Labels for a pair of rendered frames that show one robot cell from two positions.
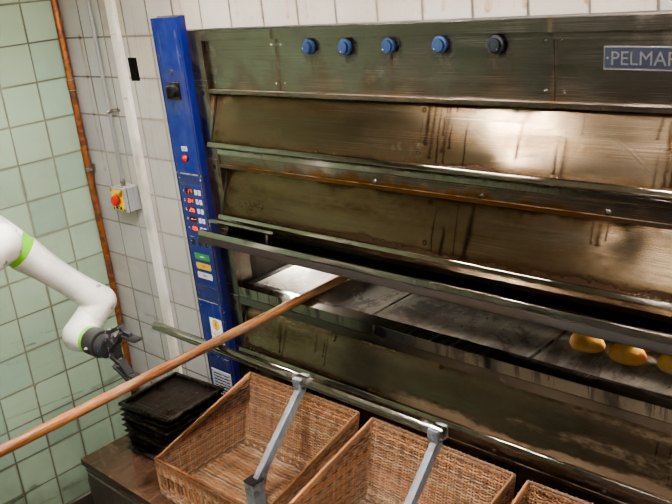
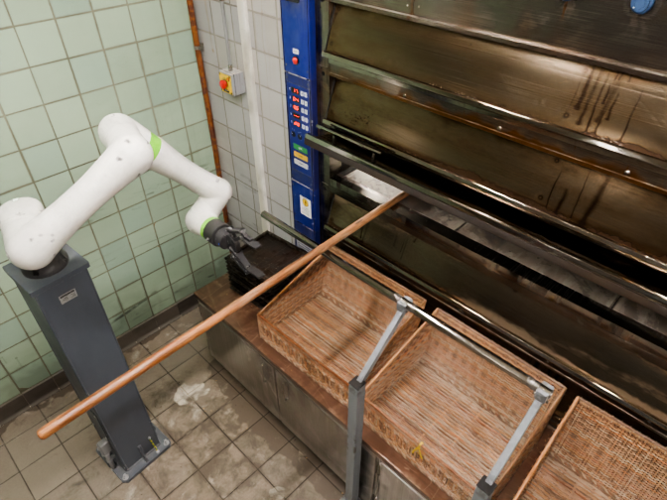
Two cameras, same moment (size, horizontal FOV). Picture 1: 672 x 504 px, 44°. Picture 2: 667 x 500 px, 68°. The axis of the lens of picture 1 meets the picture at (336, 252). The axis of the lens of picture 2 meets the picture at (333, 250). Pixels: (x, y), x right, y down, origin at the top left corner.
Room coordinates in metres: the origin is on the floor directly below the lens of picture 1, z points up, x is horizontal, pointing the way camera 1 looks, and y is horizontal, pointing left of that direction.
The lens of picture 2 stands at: (0.96, 0.38, 2.32)
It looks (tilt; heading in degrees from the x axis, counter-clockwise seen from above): 39 degrees down; 359
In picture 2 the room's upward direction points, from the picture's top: straight up
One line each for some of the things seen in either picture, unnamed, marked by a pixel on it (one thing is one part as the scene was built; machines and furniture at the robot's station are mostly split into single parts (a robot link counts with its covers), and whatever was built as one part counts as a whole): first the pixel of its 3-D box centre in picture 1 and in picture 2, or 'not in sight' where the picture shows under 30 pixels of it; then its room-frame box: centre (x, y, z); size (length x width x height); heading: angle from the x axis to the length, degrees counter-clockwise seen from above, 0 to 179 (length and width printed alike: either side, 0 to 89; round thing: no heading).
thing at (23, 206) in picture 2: not in sight; (28, 229); (2.26, 1.35, 1.36); 0.16 x 0.13 x 0.19; 31
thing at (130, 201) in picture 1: (125, 197); (231, 81); (3.25, 0.82, 1.46); 0.10 x 0.07 x 0.10; 45
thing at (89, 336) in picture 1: (99, 342); (218, 232); (2.45, 0.79, 1.19); 0.12 x 0.06 x 0.09; 136
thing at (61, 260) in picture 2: not in sight; (35, 251); (2.30, 1.39, 1.23); 0.26 x 0.15 x 0.06; 49
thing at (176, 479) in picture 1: (258, 453); (339, 318); (2.45, 0.34, 0.72); 0.56 x 0.49 x 0.28; 46
